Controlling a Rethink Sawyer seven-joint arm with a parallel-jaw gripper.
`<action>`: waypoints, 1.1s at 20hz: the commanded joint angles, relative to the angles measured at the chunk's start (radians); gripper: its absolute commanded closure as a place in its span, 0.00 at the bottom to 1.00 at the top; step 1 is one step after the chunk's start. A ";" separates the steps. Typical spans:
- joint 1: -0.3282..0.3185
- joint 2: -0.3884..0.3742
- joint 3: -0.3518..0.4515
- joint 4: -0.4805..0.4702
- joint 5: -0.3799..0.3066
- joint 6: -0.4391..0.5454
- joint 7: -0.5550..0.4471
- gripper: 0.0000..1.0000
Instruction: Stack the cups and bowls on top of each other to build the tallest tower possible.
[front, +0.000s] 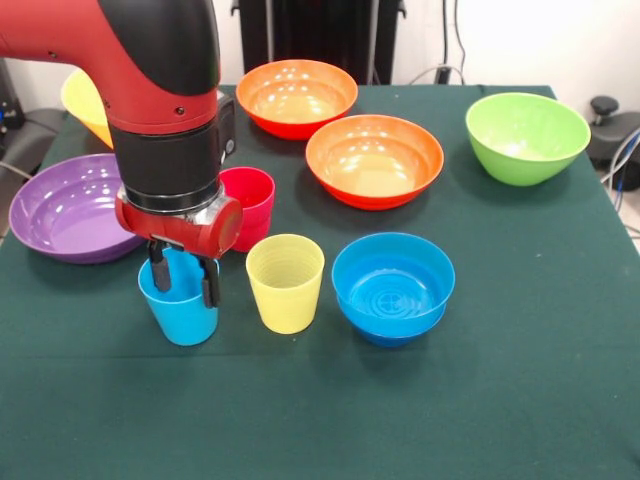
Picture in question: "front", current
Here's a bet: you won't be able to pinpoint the dark blue bowl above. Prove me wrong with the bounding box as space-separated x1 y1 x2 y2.
337 298 447 350

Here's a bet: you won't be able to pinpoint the yellow-green cup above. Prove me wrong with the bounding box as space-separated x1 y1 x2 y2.
245 233 326 335

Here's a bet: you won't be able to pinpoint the large yellow bowl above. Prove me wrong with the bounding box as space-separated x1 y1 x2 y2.
60 68 115 150

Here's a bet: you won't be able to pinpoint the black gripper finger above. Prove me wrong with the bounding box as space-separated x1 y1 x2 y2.
146 241 173 293
198 256 222 309

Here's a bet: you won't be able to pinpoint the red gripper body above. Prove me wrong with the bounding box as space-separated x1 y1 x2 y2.
114 191 245 260

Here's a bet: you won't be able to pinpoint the light blue cup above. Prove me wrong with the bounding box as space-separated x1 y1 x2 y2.
137 247 222 347

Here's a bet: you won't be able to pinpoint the black chair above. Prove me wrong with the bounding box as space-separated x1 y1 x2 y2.
0 107 68 181

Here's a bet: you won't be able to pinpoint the black rounded base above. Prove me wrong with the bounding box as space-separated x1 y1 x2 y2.
583 112 640 174

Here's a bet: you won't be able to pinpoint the light blue bowl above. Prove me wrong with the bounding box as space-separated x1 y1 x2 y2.
331 231 457 327

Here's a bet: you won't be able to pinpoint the black knob clamp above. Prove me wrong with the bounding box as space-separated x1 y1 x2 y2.
589 95 620 131

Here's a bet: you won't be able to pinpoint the grey blue cable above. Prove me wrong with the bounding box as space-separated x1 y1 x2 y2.
599 127 640 194

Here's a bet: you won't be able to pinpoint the dark green tablecloth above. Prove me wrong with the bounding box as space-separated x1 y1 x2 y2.
0 83 640 480

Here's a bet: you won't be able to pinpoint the purple bowl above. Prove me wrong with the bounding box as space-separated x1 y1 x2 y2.
8 152 147 265

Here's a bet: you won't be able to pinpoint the black wall cable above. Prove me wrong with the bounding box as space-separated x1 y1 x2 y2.
451 0 469 85

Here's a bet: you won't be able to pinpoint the orange bowl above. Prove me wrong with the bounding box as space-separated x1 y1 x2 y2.
305 114 446 210
235 58 359 141

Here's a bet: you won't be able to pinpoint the red cup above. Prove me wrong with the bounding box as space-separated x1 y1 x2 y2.
218 166 277 254

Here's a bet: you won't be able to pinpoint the light green bowl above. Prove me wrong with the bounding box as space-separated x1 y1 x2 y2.
465 92 592 187

